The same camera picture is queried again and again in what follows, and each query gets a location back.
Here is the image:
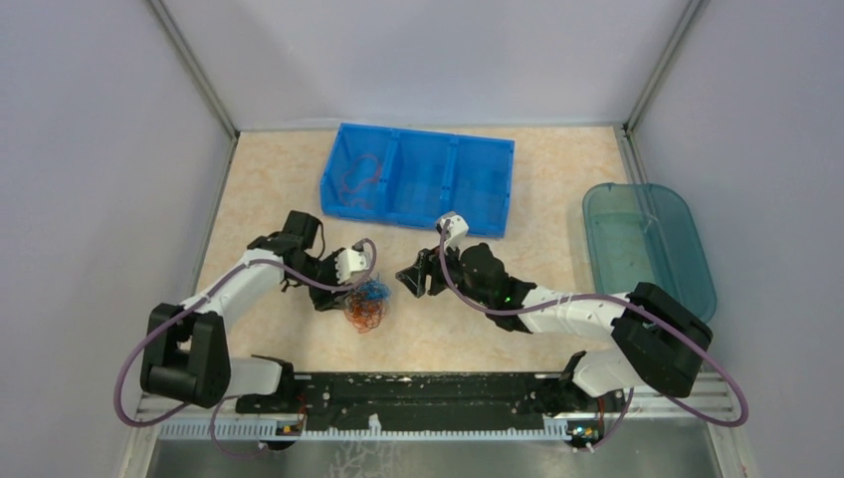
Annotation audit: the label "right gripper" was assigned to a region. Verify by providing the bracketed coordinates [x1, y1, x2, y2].
[396, 236, 492, 308]

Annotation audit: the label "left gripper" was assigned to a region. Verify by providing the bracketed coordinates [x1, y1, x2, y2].
[290, 247, 354, 312]

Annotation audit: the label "orange and blue cables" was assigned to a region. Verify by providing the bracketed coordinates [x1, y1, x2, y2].
[342, 277, 392, 335]

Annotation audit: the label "orange cable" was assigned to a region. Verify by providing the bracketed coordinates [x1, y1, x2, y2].
[337, 153, 385, 209]

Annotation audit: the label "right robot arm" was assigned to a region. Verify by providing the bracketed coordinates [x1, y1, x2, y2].
[395, 243, 713, 410]

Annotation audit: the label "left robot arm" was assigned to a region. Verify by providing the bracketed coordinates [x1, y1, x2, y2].
[138, 211, 376, 412]

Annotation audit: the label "blue three-compartment plastic bin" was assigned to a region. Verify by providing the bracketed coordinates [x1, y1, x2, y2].
[319, 123, 516, 238]

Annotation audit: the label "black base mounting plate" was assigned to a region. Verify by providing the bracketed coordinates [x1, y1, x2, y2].
[235, 370, 628, 433]

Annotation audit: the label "teal translucent plastic tray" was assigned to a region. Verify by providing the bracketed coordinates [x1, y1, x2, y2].
[582, 183, 718, 323]

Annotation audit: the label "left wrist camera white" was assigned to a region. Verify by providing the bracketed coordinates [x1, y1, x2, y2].
[334, 248, 371, 284]

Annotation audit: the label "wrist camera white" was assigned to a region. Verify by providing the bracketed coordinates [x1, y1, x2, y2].
[436, 211, 469, 250]
[334, 248, 371, 284]

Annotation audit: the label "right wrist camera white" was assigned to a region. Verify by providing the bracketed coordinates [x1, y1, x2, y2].
[436, 211, 469, 250]

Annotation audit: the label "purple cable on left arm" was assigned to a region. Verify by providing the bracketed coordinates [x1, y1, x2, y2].
[112, 237, 379, 461]

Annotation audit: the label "white slotted cable duct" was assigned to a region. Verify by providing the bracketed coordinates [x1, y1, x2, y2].
[158, 414, 572, 442]

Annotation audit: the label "aluminium frame rail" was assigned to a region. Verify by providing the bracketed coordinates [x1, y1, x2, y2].
[134, 372, 737, 420]

